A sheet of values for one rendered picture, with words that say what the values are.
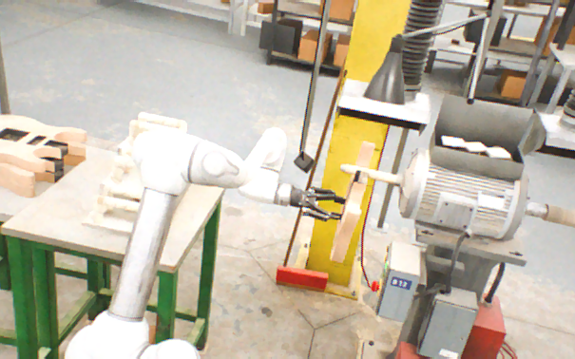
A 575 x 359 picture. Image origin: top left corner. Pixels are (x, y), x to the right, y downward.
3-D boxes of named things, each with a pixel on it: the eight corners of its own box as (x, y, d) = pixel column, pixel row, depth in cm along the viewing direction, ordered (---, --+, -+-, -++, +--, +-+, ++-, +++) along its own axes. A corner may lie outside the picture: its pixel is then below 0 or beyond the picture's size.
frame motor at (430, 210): (504, 218, 214) (529, 158, 202) (515, 261, 191) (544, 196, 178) (393, 195, 219) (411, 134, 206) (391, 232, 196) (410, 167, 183)
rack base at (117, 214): (169, 217, 218) (169, 215, 217) (155, 239, 204) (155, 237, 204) (99, 204, 219) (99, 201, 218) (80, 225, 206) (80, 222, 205)
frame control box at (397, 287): (442, 305, 206) (462, 248, 193) (445, 349, 188) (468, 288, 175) (373, 288, 209) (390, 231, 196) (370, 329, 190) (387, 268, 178)
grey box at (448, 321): (455, 347, 218) (501, 229, 191) (457, 368, 209) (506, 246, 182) (415, 335, 220) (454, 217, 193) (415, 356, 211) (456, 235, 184)
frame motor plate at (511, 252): (513, 229, 215) (517, 220, 213) (524, 268, 194) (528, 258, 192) (415, 207, 219) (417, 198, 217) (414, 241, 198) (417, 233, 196)
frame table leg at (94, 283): (103, 319, 294) (101, 165, 250) (97, 327, 289) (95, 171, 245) (93, 316, 294) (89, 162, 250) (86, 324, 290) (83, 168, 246)
